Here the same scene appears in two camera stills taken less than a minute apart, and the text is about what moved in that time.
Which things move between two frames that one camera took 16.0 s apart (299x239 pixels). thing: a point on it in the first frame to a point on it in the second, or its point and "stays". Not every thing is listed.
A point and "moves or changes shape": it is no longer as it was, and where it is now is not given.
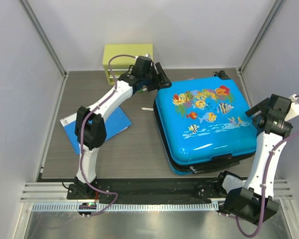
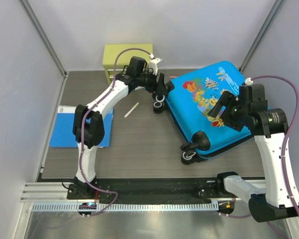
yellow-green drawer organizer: [120, 64] stays
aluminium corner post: [37, 25] stays
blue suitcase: [204, 124] moves or changes shape
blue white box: [117, 122] to [62, 135]
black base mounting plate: [146, 188] stays
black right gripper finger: [258, 108] to [222, 101]
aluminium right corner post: [277, 5] stays
